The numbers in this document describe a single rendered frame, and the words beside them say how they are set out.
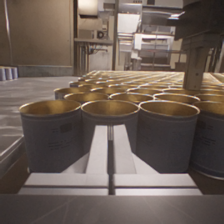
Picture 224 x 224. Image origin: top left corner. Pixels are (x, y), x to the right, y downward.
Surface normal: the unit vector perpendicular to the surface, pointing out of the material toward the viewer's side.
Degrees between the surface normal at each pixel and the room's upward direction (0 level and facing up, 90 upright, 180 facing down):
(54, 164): 89
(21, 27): 90
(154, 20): 90
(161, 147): 91
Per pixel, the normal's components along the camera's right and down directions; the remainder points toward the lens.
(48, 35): 0.03, 0.29
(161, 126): -0.50, 0.24
